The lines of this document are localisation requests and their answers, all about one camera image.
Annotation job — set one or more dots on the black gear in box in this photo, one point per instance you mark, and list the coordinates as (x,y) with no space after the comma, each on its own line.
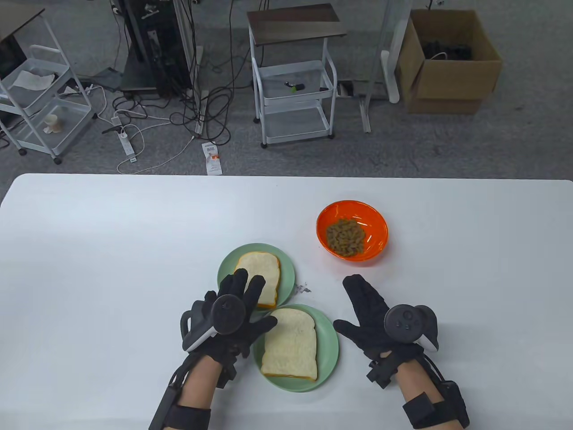
(447,49)

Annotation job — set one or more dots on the white paper leaflet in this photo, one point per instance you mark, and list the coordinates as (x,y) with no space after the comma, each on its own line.
(211,159)

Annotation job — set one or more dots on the pile of raisins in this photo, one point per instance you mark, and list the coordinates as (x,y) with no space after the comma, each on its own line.
(344,237)

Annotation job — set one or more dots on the person's left forearm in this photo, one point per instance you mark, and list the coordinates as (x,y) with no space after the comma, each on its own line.
(197,385)

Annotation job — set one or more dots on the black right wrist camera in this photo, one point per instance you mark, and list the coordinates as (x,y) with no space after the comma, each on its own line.
(380,371)

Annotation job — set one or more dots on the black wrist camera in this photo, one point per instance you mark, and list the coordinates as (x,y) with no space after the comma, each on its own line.
(226,374)
(380,371)

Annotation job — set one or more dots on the large green plate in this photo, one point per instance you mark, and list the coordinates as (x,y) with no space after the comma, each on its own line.
(329,349)

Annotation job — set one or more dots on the small toast slice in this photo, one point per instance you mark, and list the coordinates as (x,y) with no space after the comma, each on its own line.
(264,268)

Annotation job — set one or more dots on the white desk leg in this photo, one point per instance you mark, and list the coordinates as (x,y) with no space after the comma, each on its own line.
(390,76)

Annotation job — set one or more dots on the black computer tower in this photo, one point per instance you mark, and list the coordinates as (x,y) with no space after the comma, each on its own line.
(152,45)

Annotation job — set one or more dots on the orange bowl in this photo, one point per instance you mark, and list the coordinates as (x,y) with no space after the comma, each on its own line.
(371,215)

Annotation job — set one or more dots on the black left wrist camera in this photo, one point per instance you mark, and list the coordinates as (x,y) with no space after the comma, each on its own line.
(226,374)

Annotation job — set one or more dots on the white cart with tissue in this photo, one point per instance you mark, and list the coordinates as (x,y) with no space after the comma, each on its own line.
(58,125)

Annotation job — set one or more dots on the white power strip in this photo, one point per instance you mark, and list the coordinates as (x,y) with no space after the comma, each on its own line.
(126,143)

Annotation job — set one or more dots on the person's right forearm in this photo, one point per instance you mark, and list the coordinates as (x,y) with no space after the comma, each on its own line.
(416,380)

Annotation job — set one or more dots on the person's left hand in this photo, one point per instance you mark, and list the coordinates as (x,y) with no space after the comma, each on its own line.
(244,345)

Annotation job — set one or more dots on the beige paper cup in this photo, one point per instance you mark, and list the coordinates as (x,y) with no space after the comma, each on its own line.
(53,123)

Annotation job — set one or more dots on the black white left hand controller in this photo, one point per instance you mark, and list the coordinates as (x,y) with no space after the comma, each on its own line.
(226,316)

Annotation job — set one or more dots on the cardboard box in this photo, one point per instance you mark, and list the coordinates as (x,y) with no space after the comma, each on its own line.
(452,85)

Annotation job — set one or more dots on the white cart with brown top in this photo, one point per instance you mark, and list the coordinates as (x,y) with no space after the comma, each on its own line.
(295,22)

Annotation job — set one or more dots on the dark crumbs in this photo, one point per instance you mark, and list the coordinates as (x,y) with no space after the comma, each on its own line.
(303,288)

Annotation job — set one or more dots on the black white hand controller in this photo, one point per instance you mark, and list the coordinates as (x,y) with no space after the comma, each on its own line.
(405,322)
(226,316)

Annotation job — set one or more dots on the small green plate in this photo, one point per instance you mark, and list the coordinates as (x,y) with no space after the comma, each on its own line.
(286,268)

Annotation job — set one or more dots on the white tissue paper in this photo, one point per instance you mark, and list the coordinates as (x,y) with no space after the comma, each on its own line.
(31,80)

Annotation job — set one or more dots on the black white right hand controller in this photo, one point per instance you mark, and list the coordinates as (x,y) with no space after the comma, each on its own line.
(405,322)

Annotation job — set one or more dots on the green black tool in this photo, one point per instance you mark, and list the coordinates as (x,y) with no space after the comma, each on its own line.
(295,86)

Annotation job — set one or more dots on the large toast slice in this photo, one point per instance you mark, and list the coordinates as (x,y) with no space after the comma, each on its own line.
(291,345)

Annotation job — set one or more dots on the dark grey floor pad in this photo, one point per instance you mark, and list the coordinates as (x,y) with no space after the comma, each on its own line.
(107,78)

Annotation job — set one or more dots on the person's right hand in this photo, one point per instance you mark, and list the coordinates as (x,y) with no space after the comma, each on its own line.
(367,322)

